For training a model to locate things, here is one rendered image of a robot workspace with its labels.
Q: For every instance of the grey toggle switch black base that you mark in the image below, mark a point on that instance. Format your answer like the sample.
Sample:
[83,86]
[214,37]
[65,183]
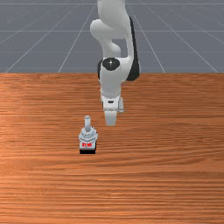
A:
[87,137]

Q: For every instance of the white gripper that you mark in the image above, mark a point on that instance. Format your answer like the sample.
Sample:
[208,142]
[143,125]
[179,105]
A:
[110,110]

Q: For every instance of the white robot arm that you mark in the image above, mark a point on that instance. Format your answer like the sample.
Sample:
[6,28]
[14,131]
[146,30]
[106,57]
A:
[115,35]

